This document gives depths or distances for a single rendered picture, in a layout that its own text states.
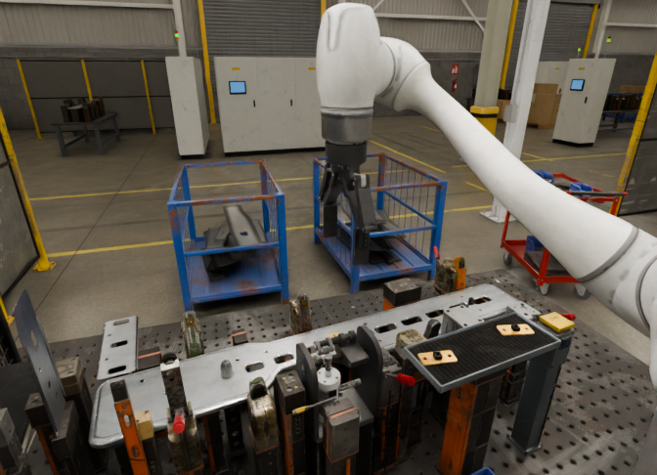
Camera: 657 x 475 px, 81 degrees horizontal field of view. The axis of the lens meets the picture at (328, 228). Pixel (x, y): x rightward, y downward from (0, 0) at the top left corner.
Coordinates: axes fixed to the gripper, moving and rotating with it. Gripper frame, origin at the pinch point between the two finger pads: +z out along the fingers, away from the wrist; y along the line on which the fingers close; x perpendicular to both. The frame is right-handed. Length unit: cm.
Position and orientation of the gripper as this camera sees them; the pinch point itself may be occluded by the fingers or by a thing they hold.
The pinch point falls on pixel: (344, 243)
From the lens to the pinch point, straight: 76.8
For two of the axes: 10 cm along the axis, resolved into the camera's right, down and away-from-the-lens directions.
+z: 0.0, 9.2, 3.8
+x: -9.1, 1.5, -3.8
